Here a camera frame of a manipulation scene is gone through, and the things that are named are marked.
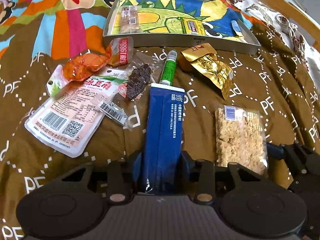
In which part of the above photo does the blue rectangular snack pack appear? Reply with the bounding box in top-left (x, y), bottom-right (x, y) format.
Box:
top-left (142, 83), bottom-right (185, 194)

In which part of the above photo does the puffed rice cake pack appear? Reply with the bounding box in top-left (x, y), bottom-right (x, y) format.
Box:
top-left (215, 105), bottom-right (268, 175)

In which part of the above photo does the white spicy bean snack pouch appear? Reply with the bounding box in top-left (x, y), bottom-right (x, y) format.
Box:
top-left (24, 67), bottom-right (127, 158)

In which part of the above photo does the green sausage stick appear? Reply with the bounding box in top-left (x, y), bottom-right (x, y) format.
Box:
top-left (159, 50), bottom-right (177, 86)

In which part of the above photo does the gold foil snack pack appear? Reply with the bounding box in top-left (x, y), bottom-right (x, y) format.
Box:
top-left (178, 43), bottom-right (235, 100)

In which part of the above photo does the orange snack pouch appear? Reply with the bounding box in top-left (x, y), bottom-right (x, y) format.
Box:
top-left (62, 36), bottom-right (133, 82)

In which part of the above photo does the dark dried meat packet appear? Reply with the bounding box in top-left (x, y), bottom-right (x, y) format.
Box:
top-left (118, 52), bottom-right (164, 102)

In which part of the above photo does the small blue white packet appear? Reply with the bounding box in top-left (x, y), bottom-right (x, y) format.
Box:
top-left (231, 20), bottom-right (243, 37)

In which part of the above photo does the yellow snack pack in tray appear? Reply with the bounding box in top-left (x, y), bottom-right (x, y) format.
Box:
top-left (182, 18), bottom-right (206, 36)

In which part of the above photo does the floral white quilt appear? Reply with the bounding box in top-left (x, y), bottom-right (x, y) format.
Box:
top-left (228, 0), bottom-right (319, 89)

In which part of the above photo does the dinosaur print tin tray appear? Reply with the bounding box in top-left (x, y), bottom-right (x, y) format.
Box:
top-left (103, 0), bottom-right (260, 55)

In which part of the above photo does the brown biscuit pack in tray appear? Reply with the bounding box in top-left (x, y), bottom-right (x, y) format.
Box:
top-left (120, 5), bottom-right (142, 34)

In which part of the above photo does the colourful cartoon bed blanket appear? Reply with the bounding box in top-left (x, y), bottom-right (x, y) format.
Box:
top-left (1, 0), bottom-right (319, 239)

